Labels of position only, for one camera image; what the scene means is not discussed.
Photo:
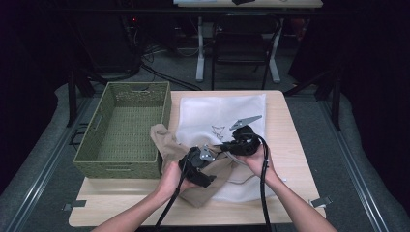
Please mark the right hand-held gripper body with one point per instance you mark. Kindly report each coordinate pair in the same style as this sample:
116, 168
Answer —
246, 141

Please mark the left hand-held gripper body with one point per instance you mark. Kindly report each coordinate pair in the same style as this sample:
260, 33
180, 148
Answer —
193, 162

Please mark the beige cloth garment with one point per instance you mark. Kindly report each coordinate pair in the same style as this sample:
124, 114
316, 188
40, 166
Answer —
167, 145

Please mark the white cloth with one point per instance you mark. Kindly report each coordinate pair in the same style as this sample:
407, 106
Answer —
206, 112

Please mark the green woven basket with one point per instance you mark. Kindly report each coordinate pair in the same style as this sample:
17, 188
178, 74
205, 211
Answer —
129, 132

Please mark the person's right hand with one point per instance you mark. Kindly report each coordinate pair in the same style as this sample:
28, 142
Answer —
257, 162

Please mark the person's left hand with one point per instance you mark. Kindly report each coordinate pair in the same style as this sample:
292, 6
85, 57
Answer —
172, 180

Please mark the white-legged desk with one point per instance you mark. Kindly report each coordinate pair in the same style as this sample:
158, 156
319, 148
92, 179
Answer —
200, 64

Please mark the black folding chair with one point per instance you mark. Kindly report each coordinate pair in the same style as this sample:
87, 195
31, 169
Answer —
241, 45

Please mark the black metal stand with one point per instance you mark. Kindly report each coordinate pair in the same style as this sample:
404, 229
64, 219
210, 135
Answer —
71, 96
336, 103

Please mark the black computer case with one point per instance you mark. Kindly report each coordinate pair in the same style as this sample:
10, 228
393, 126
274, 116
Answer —
112, 45

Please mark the grey metal table bracket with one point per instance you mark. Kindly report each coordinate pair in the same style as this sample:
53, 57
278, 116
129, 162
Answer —
74, 205
320, 202

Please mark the grey metal floor rail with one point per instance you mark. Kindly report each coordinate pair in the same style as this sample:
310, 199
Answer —
357, 180
42, 174

